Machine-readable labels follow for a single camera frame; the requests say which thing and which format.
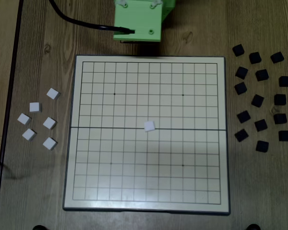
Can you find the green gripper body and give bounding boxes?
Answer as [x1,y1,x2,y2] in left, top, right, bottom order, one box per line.
[161,0,177,23]

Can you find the white cube stone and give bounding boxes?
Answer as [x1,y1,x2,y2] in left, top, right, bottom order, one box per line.
[143,120,156,133]
[17,113,32,126]
[46,88,61,101]
[42,137,58,151]
[29,102,42,114]
[42,116,57,130]
[22,128,37,141]

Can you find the beige go board with grid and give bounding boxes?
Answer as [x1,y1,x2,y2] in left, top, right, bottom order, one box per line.
[62,54,231,216]

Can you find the thick black camera cable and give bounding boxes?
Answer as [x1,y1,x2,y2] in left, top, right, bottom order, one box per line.
[49,0,135,35]

